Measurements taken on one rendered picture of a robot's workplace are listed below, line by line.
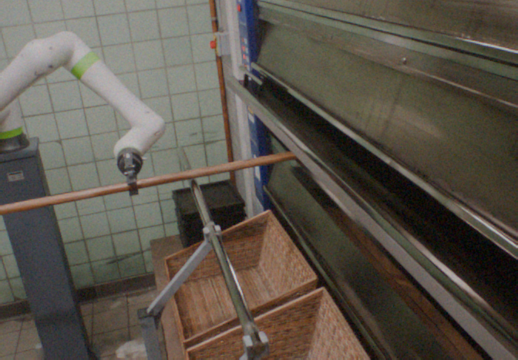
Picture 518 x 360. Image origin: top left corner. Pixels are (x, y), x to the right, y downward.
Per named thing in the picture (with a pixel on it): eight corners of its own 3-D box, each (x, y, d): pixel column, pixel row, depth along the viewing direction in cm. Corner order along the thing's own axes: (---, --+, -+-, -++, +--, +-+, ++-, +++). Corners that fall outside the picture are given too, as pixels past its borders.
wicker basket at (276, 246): (276, 263, 238) (270, 207, 228) (324, 344, 188) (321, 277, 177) (166, 288, 227) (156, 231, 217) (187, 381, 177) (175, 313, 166)
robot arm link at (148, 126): (84, 82, 208) (75, 82, 197) (104, 60, 207) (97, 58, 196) (153, 146, 213) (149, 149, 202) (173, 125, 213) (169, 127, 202)
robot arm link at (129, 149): (116, 173, 201) (112, 149, 197) (148, 166, 203) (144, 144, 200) (117, 178, 195) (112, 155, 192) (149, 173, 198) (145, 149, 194)
